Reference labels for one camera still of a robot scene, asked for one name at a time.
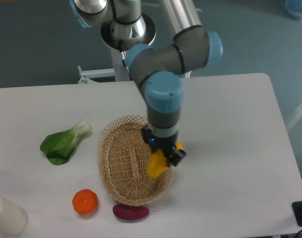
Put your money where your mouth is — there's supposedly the black cable on pedestal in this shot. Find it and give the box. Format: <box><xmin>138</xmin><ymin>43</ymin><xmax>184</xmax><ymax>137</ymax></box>
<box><xmin>118</xmin><ymin>39</ymin><xmax>128</xmax><ymax>69</ymax></box>

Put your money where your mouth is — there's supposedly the blue bag in background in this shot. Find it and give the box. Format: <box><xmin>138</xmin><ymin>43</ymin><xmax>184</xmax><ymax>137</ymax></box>
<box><xmin>285</xmin><ymin>0</ymin><xmax>302</xmax><ymax>21</ymax></box>

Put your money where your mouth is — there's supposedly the green bok choy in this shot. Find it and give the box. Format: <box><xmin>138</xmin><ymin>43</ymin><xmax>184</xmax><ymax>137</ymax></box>
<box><xmin>40</xmin><ymin>121</ymin><xmax>92</xmax><ymax>166</ymax></box>

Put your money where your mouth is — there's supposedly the white table leg frame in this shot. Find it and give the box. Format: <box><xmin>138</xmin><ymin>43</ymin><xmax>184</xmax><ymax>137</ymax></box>
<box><xmin>285</xmin><ymin>102</ymin><xmax>302</xmax><ymax>132</ymax></box>

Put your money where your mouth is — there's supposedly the woven wicker basket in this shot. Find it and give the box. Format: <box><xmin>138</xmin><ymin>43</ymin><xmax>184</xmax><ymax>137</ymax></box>
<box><xmin>98</xmin><ymin>115</ymin><xmax>172</xmax><ymax>206</ymax></box>

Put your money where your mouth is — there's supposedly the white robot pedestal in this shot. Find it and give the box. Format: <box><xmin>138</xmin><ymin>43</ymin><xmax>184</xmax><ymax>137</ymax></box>
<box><xmin>77</xmin><ymin>13</ymin><xmax>193</xmax><ymax>84</ymax></box>

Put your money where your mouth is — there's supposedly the purple sweet potato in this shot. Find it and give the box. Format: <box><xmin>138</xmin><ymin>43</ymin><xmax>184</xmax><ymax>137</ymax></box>
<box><xmin>113</xmin><ymin>204</ymin><xmax>150</xmax><ymax>221</ymax></box>

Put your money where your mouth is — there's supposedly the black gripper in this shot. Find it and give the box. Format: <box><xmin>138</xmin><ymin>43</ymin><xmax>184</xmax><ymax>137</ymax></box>
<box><xmin>141</xmin><ymin>126</ymin><xmax>186</xmax><ymax>167</ymax></box>

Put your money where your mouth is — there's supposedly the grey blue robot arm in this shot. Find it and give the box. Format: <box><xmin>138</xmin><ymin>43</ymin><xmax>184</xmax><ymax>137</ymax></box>
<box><xmin>69</xmin><ymin>0</ymin><xmax>223</xmax><ymax>166</ymax></box>

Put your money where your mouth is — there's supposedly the orange tangerine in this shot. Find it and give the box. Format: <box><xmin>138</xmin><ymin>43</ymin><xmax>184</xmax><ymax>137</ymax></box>
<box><xmin>72</xmin><ymin>189</ymin><xmax>99</xmax><ymax>215</ymax></box>

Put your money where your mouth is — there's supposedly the cream white bottle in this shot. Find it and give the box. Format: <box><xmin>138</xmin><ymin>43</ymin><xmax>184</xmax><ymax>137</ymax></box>
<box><xmin>0</xmin><ymin>195</ymin><xmax>28</xmax><ymax>236</ymax></box>

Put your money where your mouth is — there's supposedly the black device at edge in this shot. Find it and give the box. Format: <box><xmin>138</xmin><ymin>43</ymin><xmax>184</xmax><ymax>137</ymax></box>
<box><xmin>292</xmin><ymin>201</ymin><xmax>302</xmax><ymax>227</ymax></box>

